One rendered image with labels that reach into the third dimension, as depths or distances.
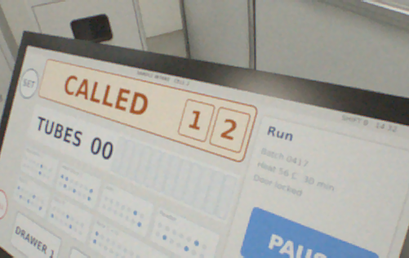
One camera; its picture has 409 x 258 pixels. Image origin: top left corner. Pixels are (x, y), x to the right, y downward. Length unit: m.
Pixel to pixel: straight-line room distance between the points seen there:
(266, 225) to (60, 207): 0.25
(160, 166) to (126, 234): 0.08
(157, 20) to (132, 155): 3.65
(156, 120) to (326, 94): 0.16
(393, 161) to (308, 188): 0.06
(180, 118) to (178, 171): 0.05
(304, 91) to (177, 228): 0.17
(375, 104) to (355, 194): 0.07
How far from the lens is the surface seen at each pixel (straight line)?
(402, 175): 0.28
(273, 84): 0.30
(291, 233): 0.29
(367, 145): 0.28
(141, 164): 0.36
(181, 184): 0.33
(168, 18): 4.02
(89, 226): 0.41
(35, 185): 0.48
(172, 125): 0.34
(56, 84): 0.47
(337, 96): 0.29
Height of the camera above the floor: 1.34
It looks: 36 degrees down
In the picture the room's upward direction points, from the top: 8 degrees counter-clockwise
